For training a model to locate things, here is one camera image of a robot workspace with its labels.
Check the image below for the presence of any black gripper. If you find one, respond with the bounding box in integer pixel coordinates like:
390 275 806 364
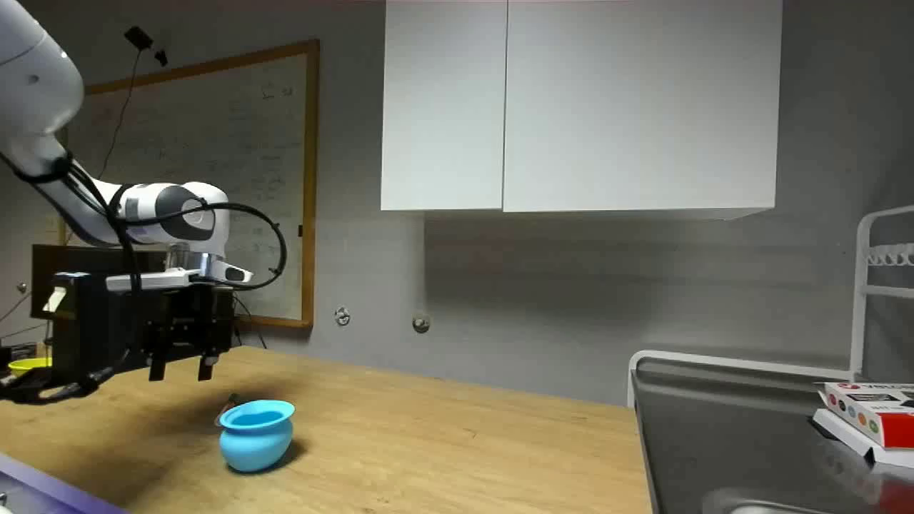
140 281 237 387

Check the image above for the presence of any blue bowl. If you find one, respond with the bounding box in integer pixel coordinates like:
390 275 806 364
216 397 300 478

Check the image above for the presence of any black equipment box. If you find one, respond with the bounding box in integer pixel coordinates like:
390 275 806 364
27 244 167 384

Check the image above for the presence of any yellow object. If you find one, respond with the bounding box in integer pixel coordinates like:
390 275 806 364
6 354 53 378

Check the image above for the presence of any purple edged panel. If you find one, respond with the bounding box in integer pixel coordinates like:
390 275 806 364
0 451 126 514

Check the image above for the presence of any wood framed whiteboard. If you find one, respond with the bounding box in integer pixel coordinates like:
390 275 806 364
56 38 323 335

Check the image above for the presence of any metal sink counter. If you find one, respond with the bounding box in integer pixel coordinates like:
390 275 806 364
632 357 914 514

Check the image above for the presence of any red and white box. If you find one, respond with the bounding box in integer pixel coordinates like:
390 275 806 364
811 379 914 471

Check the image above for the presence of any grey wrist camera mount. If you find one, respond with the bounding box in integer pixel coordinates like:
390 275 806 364
103 252 256 294

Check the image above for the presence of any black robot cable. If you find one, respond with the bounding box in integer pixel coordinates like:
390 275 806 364
0 152 289 402

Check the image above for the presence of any small black wall camera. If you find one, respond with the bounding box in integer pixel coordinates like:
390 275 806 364
123 24 156 54

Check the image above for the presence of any white wall cabinet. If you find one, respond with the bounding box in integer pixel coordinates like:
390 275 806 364
376 0 786 214

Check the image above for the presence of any white wire dish rack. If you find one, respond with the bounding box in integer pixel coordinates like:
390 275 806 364
624 202 914 411

